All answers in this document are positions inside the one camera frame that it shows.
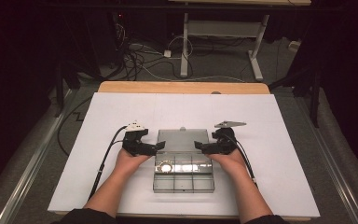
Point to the clear plastic compartment box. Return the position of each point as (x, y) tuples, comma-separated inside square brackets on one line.
[(183, 182)]

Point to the dark equipment box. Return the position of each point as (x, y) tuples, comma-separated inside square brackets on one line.
[(116, 37)]

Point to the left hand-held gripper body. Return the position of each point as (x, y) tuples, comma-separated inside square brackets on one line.
[(133, 146)]

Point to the white table cover sheet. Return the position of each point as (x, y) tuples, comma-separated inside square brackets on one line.
[(121, 109)]

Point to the black sleeve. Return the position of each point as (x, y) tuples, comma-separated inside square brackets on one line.
[(267, 220), (87, 217)]

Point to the person's left hand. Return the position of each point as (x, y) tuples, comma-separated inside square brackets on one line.
[(127, 163)]

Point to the black metal stand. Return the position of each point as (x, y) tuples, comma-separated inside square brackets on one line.
[(60, 90), (314, 93)]

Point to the white metal desk frame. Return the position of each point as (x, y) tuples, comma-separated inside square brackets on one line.
[(223, 28)]

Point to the aluminium floor rail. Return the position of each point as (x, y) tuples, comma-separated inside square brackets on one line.
[(329, 155), (34, 158)]

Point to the dark round table grommet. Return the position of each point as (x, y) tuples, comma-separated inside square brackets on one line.
[(216, 92)]

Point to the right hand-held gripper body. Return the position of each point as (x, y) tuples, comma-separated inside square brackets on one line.
[(227, 146)]

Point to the white power adapter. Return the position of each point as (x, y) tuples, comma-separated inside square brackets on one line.
[(167, 53)]

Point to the person's right hand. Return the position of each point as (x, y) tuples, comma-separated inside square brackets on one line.
[(233, 163)]

